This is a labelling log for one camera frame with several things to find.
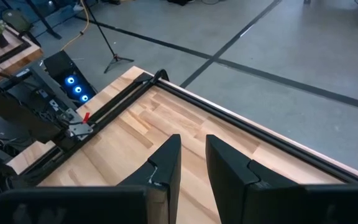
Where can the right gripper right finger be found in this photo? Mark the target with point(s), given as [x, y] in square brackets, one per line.
[228, 168]

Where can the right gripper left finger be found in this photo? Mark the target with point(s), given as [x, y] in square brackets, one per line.
[166, 161]

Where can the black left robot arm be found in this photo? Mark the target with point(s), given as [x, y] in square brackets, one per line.
[20, 105]

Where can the small red clip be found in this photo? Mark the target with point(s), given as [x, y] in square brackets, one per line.
[86, 117]

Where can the computer tower with blue fans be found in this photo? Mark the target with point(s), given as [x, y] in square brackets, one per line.
[73, 84]

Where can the black tripod stand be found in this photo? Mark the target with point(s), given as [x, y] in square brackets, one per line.
[107, 40]

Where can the wooden side table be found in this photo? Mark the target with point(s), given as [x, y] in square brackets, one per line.
[11, 57]

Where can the black slanted stand leg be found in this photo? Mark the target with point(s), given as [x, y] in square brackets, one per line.
[43, 20]

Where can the dark green chair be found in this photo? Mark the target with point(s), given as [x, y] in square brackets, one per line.
[17, 21]

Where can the black table frame rail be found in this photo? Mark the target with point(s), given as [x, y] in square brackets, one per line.
[216, 107]

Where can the silver metal bracket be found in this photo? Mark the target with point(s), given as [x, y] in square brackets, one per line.
[78, 126]

